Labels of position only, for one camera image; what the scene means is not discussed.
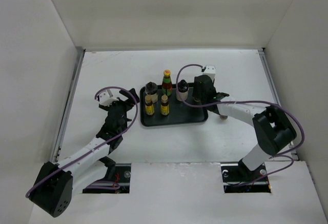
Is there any small yellow label bottle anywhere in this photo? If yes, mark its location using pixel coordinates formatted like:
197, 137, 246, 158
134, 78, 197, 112
145, 95, 155, 116

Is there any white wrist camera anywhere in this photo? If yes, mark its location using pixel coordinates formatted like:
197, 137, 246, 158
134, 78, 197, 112
201, 65, 216, 80
98, 90, 118, 107

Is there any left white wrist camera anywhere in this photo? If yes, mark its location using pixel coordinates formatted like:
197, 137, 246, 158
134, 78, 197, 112
98, 90, 118, 107

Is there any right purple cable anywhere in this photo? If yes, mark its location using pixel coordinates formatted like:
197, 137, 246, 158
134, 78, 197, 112
175, 64, 305, 184

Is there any black plastic tray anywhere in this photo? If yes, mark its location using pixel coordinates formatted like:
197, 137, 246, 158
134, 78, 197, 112
139, 84, 209, 127

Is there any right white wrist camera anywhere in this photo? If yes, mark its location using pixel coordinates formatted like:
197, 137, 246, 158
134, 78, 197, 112
201, 65, 216, 80

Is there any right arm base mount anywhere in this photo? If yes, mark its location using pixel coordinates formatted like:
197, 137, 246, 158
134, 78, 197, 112
220, 162, 271, 193

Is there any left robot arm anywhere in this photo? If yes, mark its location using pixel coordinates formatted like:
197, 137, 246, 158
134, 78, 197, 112
25, 87, 140, 218

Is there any red sauce bottle yellow cap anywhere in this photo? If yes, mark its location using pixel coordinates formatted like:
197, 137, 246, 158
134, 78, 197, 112
161, 69, 172, 97

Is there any clear salt jar black lid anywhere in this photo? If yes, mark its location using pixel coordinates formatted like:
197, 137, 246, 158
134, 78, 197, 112
145, 82, 158, 103

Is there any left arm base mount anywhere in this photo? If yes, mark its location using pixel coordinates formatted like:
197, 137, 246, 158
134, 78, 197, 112
83, 157, 132, 194

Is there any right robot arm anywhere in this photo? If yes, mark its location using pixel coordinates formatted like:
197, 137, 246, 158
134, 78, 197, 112
192, 75, 297, 181

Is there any dark sauce bottle beige cap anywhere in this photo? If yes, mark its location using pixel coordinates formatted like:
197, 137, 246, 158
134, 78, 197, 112
160, 94, 169, 116

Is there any white powder jar black lid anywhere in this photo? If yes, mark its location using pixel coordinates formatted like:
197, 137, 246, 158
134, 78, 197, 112
176, 79, 189, 101

